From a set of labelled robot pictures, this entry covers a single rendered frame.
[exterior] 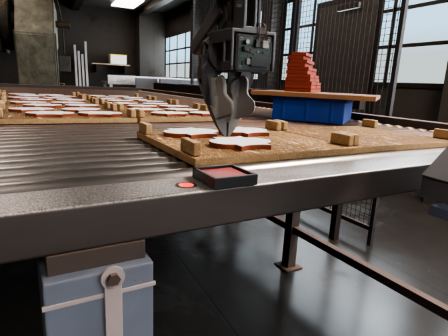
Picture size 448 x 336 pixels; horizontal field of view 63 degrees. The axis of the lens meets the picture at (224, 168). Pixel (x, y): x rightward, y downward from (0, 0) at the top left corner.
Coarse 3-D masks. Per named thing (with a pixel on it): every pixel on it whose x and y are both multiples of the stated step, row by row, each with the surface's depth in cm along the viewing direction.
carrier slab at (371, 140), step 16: (288, 128) 114; (304, 128) 116; (320, 128) 118; (336, 128) 120; (352, 128) 122; (368, 128) 125; (368, 144) 88; (384, 144) 90; (400, 144) 91; (416, 144) 94; (432, 144) 97
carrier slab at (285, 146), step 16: (160, 144) 78; (176, 144) 76; (208, 144) 78; (272, 144) 82; (288, 144) 83; (304, 144) 84; (320, 144) 85; (336, 144) 86; (192, 160) 64; (208, 160) 64; (224, 160) 66; (240, 160) 68; (256, 160) 70; (272, 160) 72
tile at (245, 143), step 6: (216, 138) 80; (222, 138) 80; (228, 138) 80; (234, 138) 81; (240, 138) 81; (246, 138) 82; (252, 138) 82; (258, 138) 82; (210, 144) 75; (216, 144) 74; (222, 144) 73; (228, 144) 73; (234, 144) 73; (240, 144) 73; (246, 144) 73; (252, 144) 74; (258, 144) 74; (264, 144) 75; (270, 144) 75; (240, 150) 72; (246, 150) 73
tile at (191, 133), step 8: (168, 128) 92; (176, 128) 93; (184, 128) 94; (192, 128) 94; (200, 128) 95; (168, 136) 85; (176, 136) 84; (184, 136) 85; (192, 136) 83; (200, 136) 86; (208, 136) 87; (216, 136) 87
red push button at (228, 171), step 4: (220, 168) 60; (224, 168) 60; (228, 168) 60; (232, 168) 60; (208, 172) 57; (212, 172) 57; (216, 172) 57; (220, 172) 57; (224, 172) 57; (228, 172) 57; (232, 172) 57; (236, 172) 58; (240, 172) 58; (216, 176) 55; (220, 176) 55; (224, 176) 55; (228, 176) 55
